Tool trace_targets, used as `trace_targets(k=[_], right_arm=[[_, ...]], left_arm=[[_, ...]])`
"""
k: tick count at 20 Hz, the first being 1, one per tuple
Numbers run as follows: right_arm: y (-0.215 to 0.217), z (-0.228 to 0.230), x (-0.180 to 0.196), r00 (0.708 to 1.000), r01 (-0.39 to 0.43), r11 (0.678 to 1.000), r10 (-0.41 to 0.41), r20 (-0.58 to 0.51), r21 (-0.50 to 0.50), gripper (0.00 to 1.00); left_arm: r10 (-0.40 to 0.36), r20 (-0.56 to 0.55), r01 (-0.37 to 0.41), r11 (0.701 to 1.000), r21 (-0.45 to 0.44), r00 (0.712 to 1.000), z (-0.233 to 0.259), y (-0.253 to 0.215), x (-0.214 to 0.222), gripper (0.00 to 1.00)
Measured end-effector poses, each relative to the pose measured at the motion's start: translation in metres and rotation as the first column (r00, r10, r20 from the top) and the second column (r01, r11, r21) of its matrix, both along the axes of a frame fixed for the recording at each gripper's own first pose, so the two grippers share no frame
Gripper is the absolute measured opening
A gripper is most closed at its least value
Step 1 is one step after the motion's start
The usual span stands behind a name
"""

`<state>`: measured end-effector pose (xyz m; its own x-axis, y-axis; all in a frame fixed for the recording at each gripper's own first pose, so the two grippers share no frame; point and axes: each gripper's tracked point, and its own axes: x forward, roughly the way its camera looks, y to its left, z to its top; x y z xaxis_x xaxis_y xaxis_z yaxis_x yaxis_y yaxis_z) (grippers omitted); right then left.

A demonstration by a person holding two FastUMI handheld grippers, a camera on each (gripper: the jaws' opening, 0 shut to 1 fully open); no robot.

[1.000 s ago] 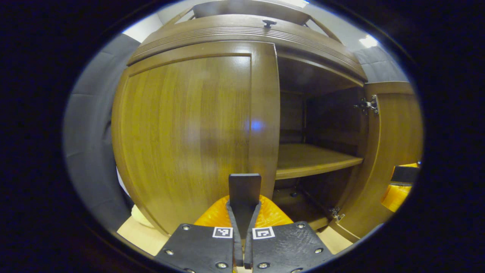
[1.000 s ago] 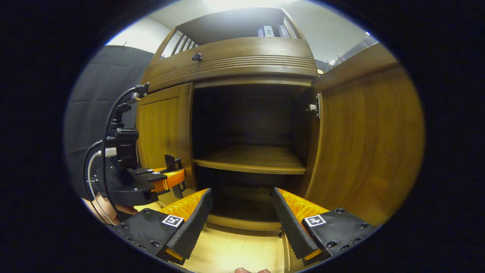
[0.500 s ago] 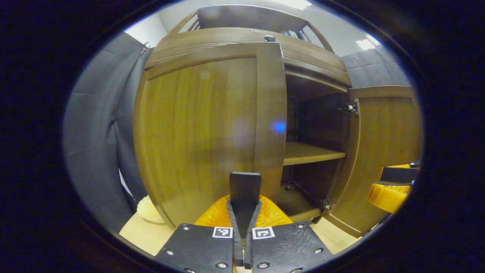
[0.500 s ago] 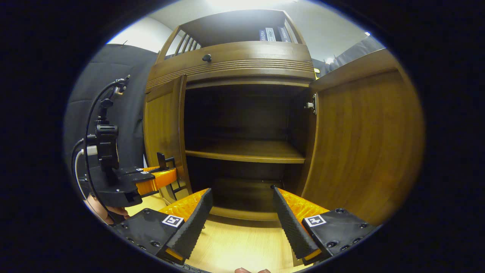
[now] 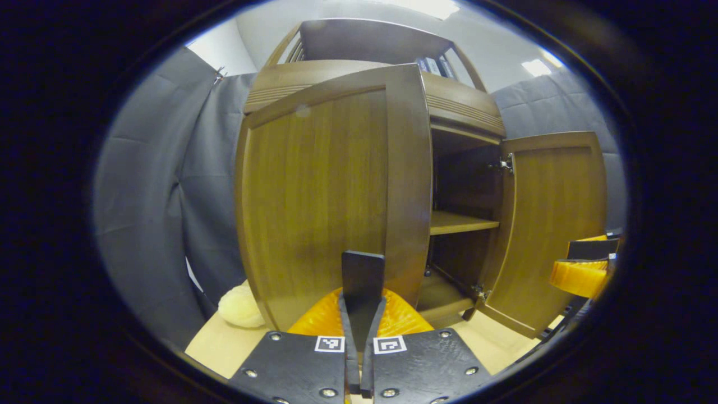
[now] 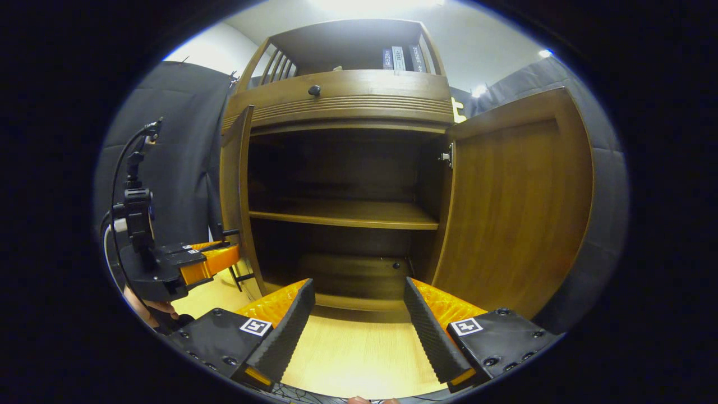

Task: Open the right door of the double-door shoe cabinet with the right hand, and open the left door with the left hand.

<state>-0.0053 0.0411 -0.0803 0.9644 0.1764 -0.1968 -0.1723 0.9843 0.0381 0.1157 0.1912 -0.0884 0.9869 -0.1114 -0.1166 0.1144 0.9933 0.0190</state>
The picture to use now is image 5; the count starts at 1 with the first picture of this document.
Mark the large ceiling light panel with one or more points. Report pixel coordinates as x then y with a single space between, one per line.
426 7

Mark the wooden inner shelf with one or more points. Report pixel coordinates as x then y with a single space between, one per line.
457 221

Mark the small ceiling light panel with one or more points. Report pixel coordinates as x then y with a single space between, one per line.
537 67

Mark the black backdrop cloth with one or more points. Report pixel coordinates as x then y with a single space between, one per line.
151 185

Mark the pale yellow plush toy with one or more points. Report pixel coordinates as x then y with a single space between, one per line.
241 306

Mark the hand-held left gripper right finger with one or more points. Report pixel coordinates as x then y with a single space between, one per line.
368 370

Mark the wooden cabinet drawer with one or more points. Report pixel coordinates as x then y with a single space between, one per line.
465 109

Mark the brown wooden shoe cabinet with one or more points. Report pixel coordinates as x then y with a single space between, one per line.
364 39

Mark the wooden cabinet door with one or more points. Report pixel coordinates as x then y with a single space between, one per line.
549 213
314 196

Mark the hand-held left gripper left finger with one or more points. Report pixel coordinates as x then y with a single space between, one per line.
352 365

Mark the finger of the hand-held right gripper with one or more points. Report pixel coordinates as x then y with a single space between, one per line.
580 278
594 248

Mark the metal door hinge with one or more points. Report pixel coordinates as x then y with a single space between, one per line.
503 164
481 293

